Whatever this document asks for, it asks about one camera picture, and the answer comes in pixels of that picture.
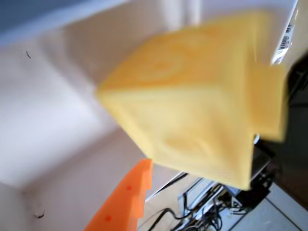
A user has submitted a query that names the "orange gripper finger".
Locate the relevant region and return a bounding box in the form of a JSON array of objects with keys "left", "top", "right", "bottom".
[{"left": 83, "top": 158, "right": 154, "bottom": 231}]

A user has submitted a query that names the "pale yellow embossed block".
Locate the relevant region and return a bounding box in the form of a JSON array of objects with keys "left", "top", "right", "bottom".
[{"left": 95, "top": 9, "right": 274, "bottom": 192}]

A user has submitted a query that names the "white box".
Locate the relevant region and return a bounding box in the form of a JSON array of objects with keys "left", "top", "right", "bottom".
[{"left": 0, "top": 0, "right": 300, "bottom": 231}]

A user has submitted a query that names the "black cable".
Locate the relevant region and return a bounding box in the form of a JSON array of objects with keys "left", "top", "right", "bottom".
[{"left": 137, "top": 208, "right": 191, "bottom": 231}]

